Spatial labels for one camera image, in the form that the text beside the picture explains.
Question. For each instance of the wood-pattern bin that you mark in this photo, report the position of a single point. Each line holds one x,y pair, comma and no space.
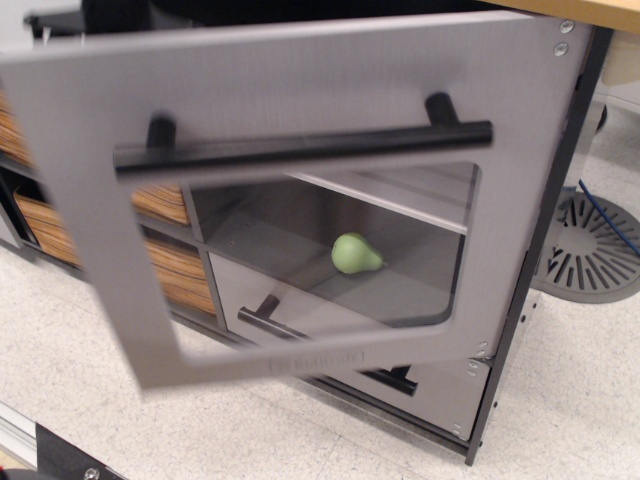
179,270
164,202

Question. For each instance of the lower wood-pattern bin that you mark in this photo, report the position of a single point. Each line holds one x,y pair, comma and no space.
179,270

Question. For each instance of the wooden countertop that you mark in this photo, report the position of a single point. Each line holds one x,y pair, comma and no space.
615,14

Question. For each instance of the black base plate with screw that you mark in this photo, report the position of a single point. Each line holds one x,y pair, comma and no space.
52,456

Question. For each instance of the grey oven door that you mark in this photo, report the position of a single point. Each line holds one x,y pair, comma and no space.
444,296

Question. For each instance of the grey lower drawer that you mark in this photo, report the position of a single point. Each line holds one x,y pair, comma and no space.
448,394

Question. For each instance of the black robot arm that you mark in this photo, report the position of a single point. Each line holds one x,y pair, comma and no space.
116,17

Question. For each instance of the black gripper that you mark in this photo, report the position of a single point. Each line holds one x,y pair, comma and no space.
60,24

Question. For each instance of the grey round slotted base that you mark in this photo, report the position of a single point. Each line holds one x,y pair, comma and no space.
591,252

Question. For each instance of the upper wood-pattern bin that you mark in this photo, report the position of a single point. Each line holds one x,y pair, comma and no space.
164,202

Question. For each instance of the black oven door handle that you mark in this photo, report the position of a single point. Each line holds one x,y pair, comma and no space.
162,156

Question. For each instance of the green toy pear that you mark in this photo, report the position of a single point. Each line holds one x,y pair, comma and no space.
353,254

